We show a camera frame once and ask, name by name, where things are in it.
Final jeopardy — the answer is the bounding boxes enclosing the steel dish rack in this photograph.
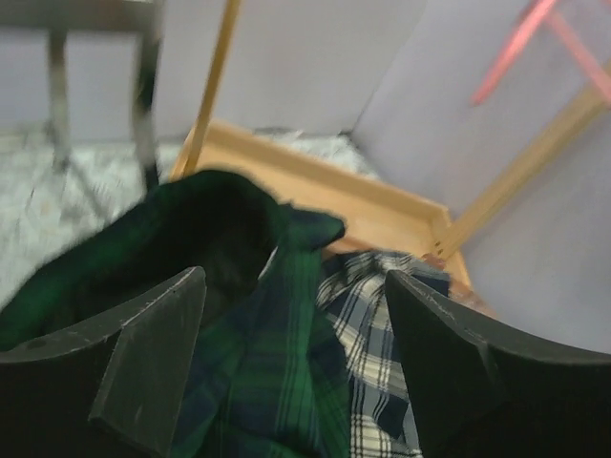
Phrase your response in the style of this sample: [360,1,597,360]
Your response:
[0,0,166,192]

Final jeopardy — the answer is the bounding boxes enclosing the wooden clothes rack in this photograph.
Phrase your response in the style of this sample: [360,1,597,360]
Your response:
[170,1,610,288]

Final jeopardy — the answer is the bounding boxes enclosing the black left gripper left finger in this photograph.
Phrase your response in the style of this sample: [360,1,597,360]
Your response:
[1,267,206,458]

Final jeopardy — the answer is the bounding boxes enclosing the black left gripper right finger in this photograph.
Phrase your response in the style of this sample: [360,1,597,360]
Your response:
[385,271,610,457]

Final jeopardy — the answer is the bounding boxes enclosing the pink hanger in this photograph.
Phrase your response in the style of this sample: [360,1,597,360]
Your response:
[471,1,610,107]

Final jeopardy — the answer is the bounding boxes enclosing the floral table mat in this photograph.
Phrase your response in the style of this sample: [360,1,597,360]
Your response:
[1,130,380,310]

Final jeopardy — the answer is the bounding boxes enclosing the green tartan skirt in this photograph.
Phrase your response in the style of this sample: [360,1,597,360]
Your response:
[1,170,350,457]

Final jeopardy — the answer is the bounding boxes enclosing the navy cream plaid skirt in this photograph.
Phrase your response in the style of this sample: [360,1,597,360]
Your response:
[317,251,450,457]

